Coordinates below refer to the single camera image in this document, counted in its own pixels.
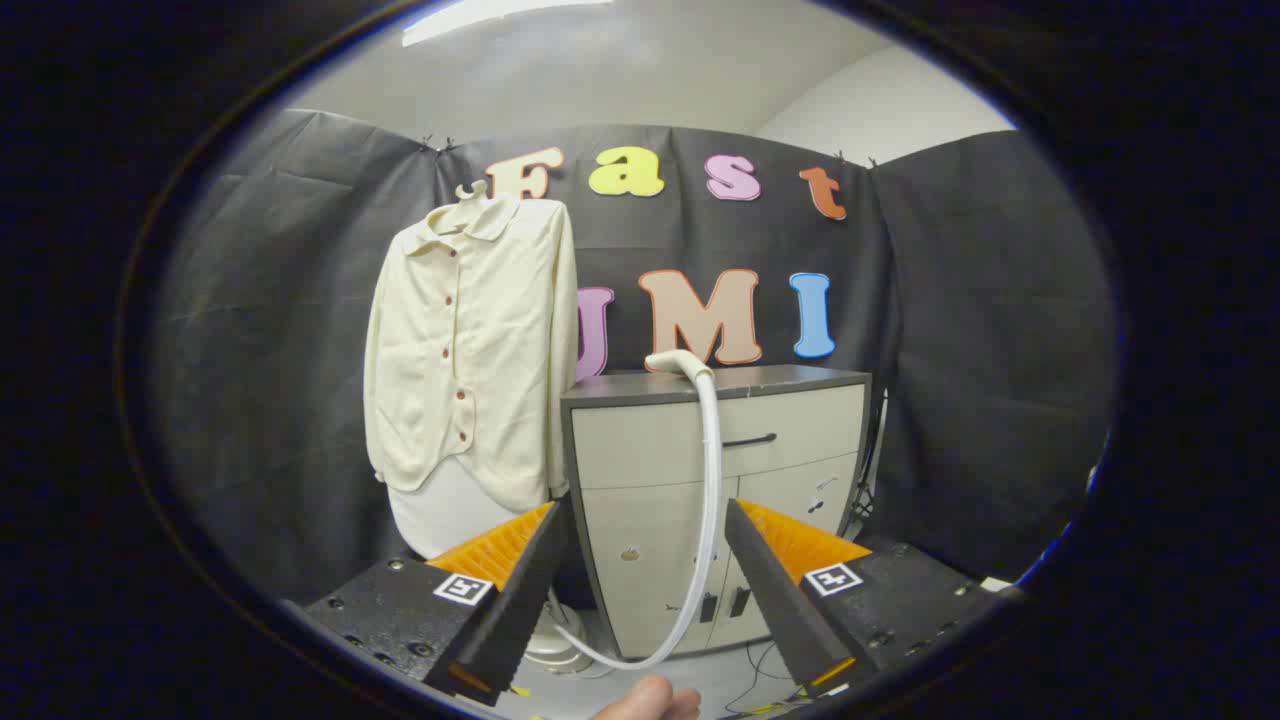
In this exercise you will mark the white steamer ironing board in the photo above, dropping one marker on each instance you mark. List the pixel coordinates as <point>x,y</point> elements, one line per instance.
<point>440,515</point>

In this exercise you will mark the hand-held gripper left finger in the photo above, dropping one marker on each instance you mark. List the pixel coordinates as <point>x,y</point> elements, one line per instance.
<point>520,600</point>

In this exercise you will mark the garment steamer base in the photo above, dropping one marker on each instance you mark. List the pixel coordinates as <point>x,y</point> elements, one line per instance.
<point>560,650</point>

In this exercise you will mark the beige cabinet with grey top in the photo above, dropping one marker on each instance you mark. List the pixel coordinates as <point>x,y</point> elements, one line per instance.
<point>640,450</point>

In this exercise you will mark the cream plastic hanger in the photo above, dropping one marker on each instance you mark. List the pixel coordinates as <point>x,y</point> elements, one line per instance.
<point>470,191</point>

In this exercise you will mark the black backdrop cloth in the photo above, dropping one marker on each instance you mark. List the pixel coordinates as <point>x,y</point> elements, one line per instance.
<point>280,350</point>

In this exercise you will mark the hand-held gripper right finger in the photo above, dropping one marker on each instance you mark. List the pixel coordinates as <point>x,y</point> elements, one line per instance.
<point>775,590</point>

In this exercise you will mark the cream button-up shirt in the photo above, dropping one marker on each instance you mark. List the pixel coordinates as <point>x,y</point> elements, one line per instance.
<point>500,350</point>

